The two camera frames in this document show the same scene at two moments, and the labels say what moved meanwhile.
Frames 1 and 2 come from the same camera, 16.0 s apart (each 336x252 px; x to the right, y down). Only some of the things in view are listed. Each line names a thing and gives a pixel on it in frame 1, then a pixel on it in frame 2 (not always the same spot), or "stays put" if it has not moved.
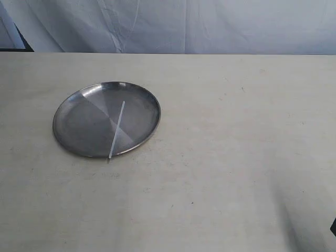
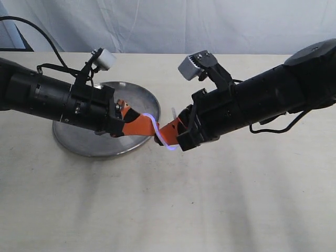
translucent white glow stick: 116,129 → 170,147
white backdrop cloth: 303,27 stays put
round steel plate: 85,121 stays put
